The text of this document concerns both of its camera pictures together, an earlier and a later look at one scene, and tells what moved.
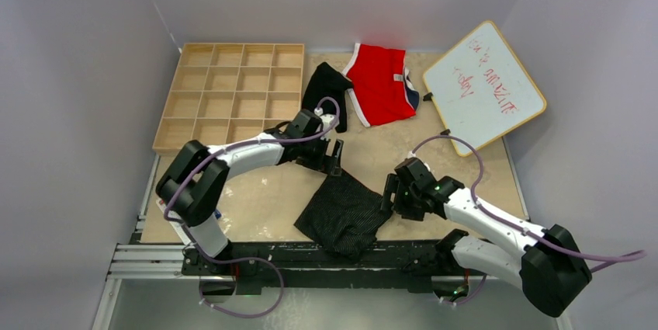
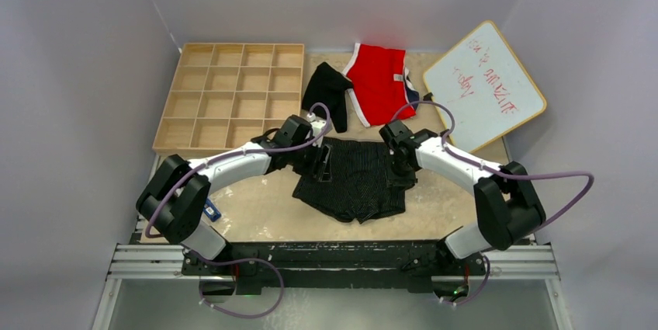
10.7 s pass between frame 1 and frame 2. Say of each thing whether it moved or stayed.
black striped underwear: moved
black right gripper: moved
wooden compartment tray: stayed
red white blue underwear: stayed
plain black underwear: stayed
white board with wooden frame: stayed
